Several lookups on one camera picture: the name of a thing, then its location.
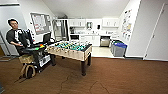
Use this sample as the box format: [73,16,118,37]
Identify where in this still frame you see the microwave oven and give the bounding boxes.
[69,33,85,44]

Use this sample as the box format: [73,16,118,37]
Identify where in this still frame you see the white sink base cabinet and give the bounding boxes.
[83,34,101,47]

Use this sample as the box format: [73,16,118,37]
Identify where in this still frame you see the foosball table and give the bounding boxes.
[44,40,93,77]

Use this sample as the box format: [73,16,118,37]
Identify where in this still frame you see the black built-in microwave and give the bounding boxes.
[69,34,80,41]

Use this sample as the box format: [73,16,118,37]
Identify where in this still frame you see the grey bin black lid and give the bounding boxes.
[110,39,119,51]

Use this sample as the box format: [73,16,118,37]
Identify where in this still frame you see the grey bin green lid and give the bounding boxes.
[111,40,125,54]

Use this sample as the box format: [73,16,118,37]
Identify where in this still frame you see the grey bin blue lid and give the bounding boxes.
[113,42,128,58]

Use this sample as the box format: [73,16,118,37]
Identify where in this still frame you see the brown cardboard box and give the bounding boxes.
[18,54,34,64]

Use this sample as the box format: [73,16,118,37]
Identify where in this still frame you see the brown backpack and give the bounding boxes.
[20,63,37,80]

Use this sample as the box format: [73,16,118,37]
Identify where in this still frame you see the person in black shirt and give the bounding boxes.
[5,18,36,56]

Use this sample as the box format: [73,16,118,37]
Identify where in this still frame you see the white door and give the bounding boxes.
[143,3,168,62]

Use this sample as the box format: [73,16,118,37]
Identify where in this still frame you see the white wall cabinet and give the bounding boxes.
[68,18,87,28]
[101,17,120,28]

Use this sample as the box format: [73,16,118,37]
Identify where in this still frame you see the large printed wall poster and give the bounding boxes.
[120,9,134,42]

